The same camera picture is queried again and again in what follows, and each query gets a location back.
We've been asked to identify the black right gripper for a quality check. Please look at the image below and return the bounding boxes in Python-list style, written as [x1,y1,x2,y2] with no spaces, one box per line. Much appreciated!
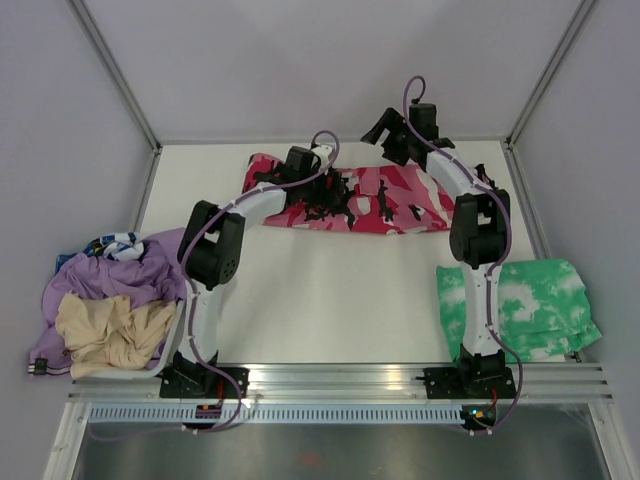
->
[361,107,415,166]

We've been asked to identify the pink camouflage trousers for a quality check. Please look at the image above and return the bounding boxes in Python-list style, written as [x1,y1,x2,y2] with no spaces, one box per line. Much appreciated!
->
[241,152,502,236]

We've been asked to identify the purple trousers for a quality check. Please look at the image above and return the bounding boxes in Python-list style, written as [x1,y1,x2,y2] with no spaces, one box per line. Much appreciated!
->
[27,228,187,376]

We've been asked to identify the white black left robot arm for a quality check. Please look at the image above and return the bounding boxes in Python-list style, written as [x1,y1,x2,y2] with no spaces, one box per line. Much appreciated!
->
[172,143,340,397]

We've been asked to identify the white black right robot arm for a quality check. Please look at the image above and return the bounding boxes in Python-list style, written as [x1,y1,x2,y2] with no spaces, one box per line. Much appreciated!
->
[361,103,512,396]

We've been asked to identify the green white folded trousers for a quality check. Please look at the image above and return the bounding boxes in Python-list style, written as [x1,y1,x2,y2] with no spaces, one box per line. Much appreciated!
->
[436,259,602,363]

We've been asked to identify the blue white patterned garment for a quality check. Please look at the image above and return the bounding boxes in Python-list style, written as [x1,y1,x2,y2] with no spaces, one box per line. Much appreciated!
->
[54,231,147,274]

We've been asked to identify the beige garment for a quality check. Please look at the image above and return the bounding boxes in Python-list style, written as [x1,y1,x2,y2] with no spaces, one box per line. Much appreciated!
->
[55,293,177,380]

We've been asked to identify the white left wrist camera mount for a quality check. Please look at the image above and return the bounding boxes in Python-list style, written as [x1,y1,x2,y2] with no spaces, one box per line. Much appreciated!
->
[311,144,335,166]

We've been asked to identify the aluminium frame rear rail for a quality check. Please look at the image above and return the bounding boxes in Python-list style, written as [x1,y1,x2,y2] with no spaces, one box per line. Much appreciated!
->
[159,135,507,147]

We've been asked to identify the aluminium left side rail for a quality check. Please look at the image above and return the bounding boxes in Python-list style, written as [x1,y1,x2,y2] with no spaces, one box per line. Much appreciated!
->
[129,147,162,231]

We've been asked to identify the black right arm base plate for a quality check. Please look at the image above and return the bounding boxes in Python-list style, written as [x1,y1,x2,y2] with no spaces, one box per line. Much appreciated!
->
[420,366,517,400]

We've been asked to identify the aluminium frame rear right post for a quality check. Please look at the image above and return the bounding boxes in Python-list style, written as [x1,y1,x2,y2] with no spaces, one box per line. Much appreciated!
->
[505,0,599,150]

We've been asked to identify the aluminium frame post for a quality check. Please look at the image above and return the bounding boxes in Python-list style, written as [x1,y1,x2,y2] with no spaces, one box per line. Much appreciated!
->
[66,0,162,154]
[505,0,599,150]

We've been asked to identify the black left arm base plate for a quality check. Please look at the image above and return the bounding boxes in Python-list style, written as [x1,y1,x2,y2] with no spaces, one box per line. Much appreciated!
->
[159,368,238,399]

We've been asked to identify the aluminium frame rear left post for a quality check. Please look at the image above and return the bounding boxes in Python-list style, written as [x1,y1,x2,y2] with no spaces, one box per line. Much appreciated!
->
[66,0,162,154]

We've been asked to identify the aluminium front rail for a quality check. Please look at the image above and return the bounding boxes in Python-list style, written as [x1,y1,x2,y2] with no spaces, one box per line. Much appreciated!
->
[66,362,614,404]

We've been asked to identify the white slotted cable duct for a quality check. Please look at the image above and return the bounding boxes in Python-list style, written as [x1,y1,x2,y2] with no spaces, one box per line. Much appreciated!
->
[89,403,494,425]

